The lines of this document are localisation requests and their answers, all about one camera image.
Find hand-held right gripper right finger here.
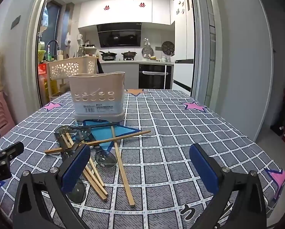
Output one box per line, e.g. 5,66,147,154
189,144,268,229

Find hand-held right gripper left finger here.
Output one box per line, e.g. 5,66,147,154
12,144,91,229

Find dark translucent spoon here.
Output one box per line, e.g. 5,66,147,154
75,122,120,141
66,179,87,204
61,148,77,160
92,141,117,168

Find wooden chopstick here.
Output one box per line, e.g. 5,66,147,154
88,157,106,188
65,132,109,196
110,126,136,207
44,130,152,154

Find blue star mat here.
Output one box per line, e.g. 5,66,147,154
61,134,109,201

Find dark slotted spoon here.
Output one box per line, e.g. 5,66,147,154
54,125,73,148

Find beige plastic utensil holder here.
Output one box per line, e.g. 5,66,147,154
68,72,126,122

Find grey checked star tablecloth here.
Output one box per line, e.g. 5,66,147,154
0,89,285,229

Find beige perforated basket cart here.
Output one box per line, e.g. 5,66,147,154
42,57,97,102

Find black built-in oven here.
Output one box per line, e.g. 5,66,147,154
138,64,173,89

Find black kitchen faucet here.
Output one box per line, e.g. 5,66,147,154
46,40,60,61

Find black wok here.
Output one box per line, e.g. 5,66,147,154
99,51,118,61

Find round metal steamer rack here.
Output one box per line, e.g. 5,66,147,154
142,46,153,58

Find white refrigerator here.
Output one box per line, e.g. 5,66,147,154
172,0,195,95

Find black range hood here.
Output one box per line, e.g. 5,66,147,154
96,23,142,48

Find white upper cabinets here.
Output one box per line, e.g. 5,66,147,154
78,0,171,28

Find dark wall panel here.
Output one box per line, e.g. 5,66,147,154
11,15,21,30

